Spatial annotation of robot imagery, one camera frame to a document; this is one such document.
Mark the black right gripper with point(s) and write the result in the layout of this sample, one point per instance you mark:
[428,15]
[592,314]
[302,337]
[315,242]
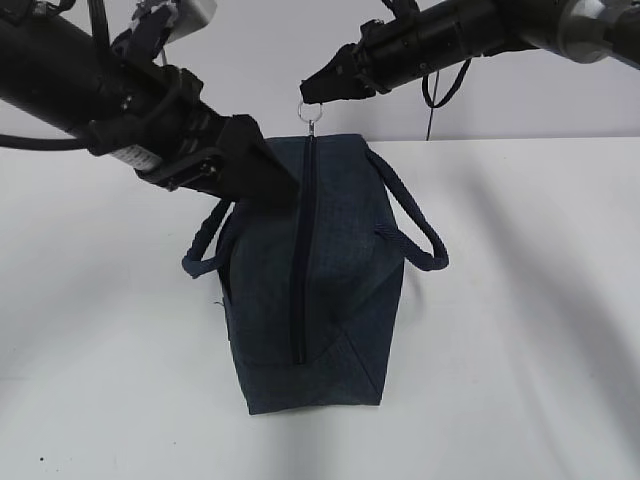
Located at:
[387,56]

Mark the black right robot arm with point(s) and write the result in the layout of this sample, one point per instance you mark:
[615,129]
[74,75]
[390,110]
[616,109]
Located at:
[437,45]

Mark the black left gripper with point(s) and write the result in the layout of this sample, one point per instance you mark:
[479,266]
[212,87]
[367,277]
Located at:
[154,121]

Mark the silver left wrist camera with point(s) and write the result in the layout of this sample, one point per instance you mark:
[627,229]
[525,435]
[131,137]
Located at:
[154,23]

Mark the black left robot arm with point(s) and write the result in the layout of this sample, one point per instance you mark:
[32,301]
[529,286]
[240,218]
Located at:
[47,67]

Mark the dark blue insulated lunch bag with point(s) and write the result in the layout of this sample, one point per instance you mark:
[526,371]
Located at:
[311,292]

